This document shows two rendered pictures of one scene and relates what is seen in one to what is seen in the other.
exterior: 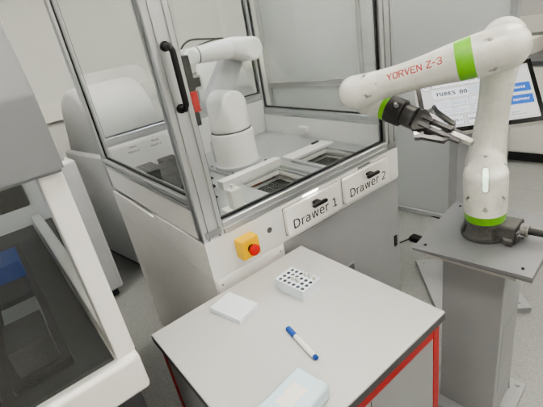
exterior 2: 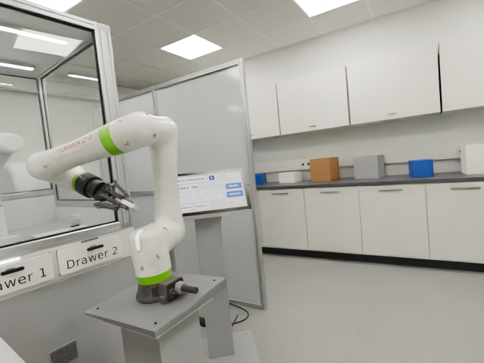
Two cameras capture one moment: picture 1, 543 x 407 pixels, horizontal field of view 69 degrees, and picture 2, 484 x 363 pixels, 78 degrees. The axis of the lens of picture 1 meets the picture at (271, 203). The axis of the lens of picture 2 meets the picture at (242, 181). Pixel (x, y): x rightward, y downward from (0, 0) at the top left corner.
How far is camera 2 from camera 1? 0.78 m
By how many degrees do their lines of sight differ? 26
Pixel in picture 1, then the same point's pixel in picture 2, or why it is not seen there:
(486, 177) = (137, 236)
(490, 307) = not seen: outside the picture
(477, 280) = (143, 343)
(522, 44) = (140, 124)
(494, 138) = (165, 208)
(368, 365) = not seen: outside the picture
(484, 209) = (142, 268)
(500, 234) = (158, 292)
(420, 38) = (198, 160)
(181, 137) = not seen: outside the picture
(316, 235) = (14, 307)
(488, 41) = (119, 122)
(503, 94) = (164, 171)
